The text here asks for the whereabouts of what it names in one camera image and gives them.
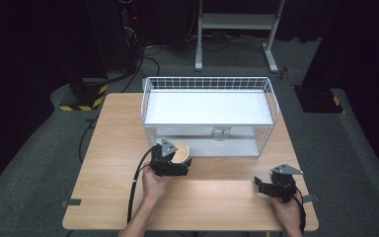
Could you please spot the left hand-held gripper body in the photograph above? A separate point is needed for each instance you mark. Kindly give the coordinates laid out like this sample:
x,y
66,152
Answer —
x,y
164,159

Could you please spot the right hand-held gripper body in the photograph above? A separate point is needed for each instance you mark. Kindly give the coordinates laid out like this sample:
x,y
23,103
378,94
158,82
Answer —
x,y
284,184

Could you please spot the cream ceramic mug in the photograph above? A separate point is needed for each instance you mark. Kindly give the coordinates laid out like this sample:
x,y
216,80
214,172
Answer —
x,y
181,152

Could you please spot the white paper cup with lid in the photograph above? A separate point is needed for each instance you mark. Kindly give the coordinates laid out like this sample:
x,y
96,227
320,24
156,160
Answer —
x,y
221,134

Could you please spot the person's left hand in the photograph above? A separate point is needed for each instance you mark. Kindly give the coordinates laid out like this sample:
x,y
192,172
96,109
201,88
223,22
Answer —
x,y
154,186

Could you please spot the person's right hand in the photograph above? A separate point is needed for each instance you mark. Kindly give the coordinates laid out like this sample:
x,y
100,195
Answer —
x,y
288,215

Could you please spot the grey tape strip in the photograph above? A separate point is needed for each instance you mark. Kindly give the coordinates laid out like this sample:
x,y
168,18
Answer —
x,y
71,203
310,198

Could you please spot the black base with yellow stripes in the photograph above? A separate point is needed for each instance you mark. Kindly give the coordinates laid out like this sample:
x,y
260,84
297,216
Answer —
x,y
85,95
322,100

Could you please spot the small red object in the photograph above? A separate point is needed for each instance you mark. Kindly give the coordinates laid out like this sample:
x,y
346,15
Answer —
x,y
284,73

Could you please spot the white metal stand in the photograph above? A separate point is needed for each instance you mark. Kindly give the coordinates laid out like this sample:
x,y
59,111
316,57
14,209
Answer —
x,y
238,21

